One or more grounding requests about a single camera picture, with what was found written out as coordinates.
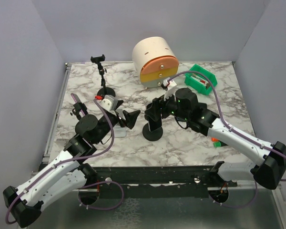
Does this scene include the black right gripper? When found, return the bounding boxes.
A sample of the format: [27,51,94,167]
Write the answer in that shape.
[146,88,190,121]

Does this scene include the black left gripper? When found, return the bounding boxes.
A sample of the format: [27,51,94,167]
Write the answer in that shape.
[94,100,140,144]

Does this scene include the silver phone with dark screen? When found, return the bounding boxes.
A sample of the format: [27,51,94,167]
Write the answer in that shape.
[145,99,162,132]

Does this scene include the silver folding phone stand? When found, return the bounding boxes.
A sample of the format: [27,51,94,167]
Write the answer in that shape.
[114,108,126,138]

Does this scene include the black round-base phone stand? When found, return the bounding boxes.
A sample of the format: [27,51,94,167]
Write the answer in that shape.
[142,114,163,141]

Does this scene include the black adjustable phone stand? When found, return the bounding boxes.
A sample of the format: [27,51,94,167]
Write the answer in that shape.
[91,54,116,97]

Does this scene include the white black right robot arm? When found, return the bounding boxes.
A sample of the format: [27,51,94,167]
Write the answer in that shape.
[143,88,286,189]

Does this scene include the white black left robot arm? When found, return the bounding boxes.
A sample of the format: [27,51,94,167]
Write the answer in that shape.
[3,95,140,228]

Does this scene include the small black phone stand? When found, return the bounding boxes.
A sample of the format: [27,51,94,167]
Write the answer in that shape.
[70,102,88,120]

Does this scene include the purple phone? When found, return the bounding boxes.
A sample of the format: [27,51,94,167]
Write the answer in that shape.
[71,93,88,115]

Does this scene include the green plastic bin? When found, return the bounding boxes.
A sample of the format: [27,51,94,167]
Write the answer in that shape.
[184,64,217,95]

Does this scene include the items inside green bin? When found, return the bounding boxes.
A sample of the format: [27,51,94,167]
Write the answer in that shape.
[192,73,210,89]

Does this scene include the cream cylindrical drawer organizer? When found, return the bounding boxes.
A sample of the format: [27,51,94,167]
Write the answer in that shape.
[132,36,179,88]

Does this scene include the orange highlighter marker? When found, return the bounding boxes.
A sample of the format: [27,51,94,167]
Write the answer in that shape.
[211,137,219,142]

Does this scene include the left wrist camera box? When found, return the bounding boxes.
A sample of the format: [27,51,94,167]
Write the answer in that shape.
[96,95,118,112]

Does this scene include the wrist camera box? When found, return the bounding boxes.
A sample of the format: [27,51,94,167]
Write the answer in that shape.
[161,79,177,101]
[96,95,118,112]

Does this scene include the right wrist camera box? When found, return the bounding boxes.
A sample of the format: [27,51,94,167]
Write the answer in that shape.
[161,79,177,101]

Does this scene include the black front mounting rail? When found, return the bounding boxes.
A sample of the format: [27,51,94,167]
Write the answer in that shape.
[69,166,239,198]

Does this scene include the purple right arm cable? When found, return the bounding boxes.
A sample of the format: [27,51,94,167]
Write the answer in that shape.
[166,70,286,208]

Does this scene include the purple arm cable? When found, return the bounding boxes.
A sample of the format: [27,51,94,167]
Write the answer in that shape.
[166,70,286,208]
[5,97,124,225]

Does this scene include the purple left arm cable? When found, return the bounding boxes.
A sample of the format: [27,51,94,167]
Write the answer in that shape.
[5,97,124,225]

